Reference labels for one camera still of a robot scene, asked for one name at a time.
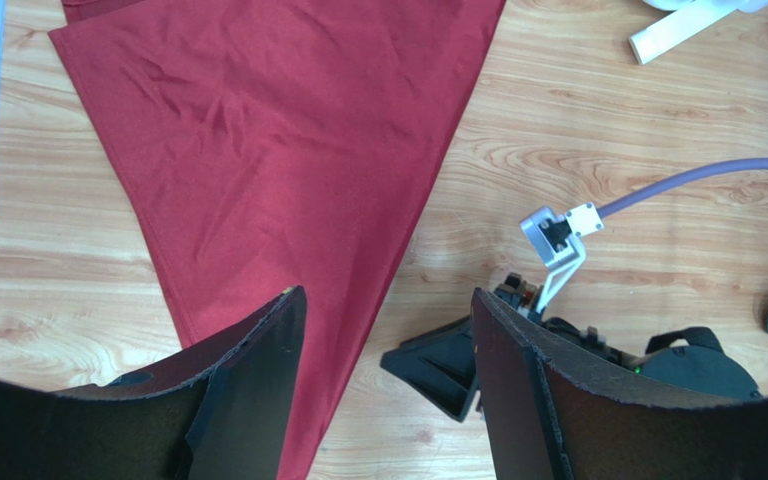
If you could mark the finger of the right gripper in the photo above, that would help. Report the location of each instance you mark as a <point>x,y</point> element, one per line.
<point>440,365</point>

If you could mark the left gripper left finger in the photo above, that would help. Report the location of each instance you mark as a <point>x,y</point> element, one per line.
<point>216,410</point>

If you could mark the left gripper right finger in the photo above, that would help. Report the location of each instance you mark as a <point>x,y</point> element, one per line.
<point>555,411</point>

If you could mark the dark red cloth napkin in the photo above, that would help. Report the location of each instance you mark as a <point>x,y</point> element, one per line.
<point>268,144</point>

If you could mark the white metal clothes rack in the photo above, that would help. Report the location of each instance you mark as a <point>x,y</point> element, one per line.
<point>685,19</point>

